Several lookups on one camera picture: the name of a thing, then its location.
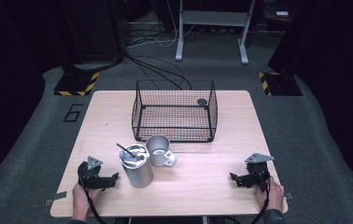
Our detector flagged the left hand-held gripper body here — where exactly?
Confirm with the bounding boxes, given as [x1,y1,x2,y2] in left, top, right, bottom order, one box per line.
[77,156,114,190]

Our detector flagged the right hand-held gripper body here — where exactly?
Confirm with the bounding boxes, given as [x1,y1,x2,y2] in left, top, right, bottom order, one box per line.
[242,152,275,192]

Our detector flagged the steel tumbler with lid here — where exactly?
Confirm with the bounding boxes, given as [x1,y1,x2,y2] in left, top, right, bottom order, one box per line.
[119,143,154,189]

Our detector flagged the black straw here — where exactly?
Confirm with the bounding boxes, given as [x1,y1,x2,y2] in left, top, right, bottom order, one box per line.
[115,142,136,158]

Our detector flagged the grey metal mug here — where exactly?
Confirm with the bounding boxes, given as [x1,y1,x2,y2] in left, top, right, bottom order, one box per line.
[146,133,177,168]

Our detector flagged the black wire basket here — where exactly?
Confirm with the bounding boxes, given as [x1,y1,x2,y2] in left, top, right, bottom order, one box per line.
[131,79,219,144]

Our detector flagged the person's left hand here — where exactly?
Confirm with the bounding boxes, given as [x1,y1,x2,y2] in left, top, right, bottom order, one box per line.
[71,182,103,222]

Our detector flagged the person's right hand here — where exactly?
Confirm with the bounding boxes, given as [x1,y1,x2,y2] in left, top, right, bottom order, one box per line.
[253,175,287,215]

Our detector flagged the black striped stand base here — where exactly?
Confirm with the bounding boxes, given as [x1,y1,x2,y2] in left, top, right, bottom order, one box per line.
[257,71,304,97]
[53,70,100,97]

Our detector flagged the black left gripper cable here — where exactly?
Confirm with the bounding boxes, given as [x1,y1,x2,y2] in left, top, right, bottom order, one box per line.
[77,161,108,224]

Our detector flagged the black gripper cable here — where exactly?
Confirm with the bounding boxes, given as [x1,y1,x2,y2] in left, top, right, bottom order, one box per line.
[249,169,273,224]
[77,161,108,224]

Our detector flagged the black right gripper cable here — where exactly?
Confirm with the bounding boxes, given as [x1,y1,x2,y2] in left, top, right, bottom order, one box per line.
[249,169,273,224]

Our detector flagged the black floor cables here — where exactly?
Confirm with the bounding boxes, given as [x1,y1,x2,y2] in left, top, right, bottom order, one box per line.
[123,50,194,91]

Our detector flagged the white floor cables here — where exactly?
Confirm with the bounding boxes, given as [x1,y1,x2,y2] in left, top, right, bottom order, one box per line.
[126,0,204,49]

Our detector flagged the white desk frame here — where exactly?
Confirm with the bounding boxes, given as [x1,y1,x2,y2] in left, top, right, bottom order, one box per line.
[175,0,257,66]

